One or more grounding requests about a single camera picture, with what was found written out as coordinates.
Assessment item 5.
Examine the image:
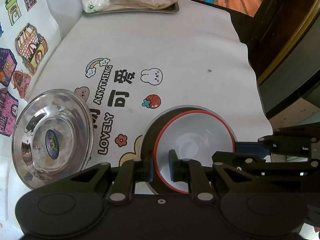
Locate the white bowl red rim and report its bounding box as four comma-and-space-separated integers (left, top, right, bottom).
153, 109, 235, 194

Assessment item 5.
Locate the shiny steel plate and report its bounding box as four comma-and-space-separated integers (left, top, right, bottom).
11, 89, 94, 190

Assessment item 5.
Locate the steel tray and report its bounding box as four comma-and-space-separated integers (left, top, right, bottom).
82, 2, 180, 17

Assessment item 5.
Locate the coloured houses drawing sheet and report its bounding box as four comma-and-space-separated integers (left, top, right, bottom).
0, 0, 63, 240

